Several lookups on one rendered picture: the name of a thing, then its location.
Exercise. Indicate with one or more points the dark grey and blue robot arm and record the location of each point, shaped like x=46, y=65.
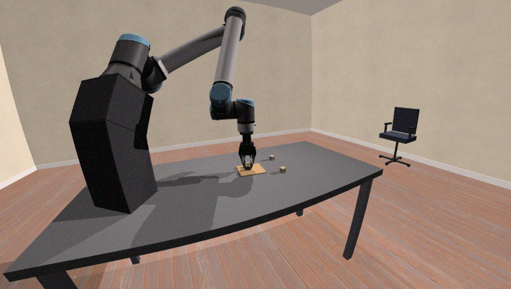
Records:
x=130, y=58

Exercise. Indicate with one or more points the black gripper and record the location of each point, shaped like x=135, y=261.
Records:
x=247, y=149

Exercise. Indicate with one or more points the tan flat mat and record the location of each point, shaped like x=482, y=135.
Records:
x=256, y=169

